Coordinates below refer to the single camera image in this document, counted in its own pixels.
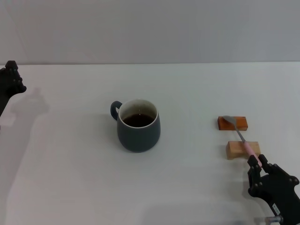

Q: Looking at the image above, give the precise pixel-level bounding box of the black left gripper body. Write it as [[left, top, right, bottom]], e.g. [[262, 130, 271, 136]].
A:
[[0, 89, 10, 118]]

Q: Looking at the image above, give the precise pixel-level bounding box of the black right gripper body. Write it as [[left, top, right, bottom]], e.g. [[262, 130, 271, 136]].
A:
[[248, 173, 300, 225]]

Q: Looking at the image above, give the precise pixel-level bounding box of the dark brown wooden block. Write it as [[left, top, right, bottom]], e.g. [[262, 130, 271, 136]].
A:
[[217, 116, 248, 131]]

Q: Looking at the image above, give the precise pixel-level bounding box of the pink handled metal spoon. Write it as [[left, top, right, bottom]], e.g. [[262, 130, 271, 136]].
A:
[[222, 115, 263, 166]]

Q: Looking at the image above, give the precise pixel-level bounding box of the dark coffee liquid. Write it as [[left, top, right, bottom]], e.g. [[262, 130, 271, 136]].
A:
[[122, 113, 157, 128]]

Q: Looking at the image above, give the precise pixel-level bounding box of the dark grey ceramic mug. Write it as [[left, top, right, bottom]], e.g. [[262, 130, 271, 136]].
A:
[[110, 99, 162, 153]]

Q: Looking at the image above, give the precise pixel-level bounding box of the light wooden arch block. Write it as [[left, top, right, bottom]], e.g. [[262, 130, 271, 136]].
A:
[[226, 141, 262, 162]]

